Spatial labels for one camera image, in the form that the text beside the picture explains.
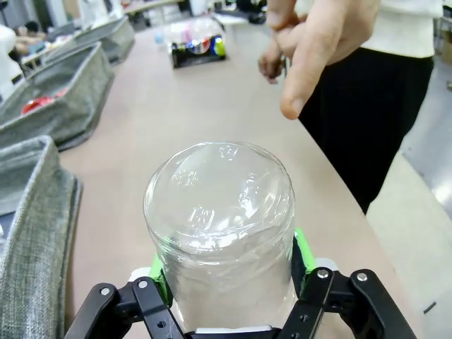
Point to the person's black trousers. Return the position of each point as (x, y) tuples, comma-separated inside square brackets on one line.
[(363, 123)]

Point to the grey fabric basket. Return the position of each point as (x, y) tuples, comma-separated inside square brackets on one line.
[(35, 247), (120, 39), (77, 95)]

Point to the seated person in jeans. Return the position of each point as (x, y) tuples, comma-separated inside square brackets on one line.
[(31, 28)]

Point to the crushed clear bottle pink label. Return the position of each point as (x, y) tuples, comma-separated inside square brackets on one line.
[(197, 26)]

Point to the person's right hand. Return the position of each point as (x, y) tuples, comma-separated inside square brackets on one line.
[(272, 65)]

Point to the person's left hand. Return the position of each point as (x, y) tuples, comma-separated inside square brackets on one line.
[(318, 31)]

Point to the crushed black Pepsi can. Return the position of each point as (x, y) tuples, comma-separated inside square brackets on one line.
[(197, 56)]

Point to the clear plastic bottle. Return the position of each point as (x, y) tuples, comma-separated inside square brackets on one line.
[(219, 219)]

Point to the crushed red can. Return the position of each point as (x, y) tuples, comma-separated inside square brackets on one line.
[(42, 102)]

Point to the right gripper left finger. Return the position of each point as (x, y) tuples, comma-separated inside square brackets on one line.
[(144, 303)]

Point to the person's white knit sweater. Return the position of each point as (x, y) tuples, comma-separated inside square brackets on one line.
[(399, 24)]

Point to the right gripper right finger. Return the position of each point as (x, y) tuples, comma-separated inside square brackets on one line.
[(318, 300)]

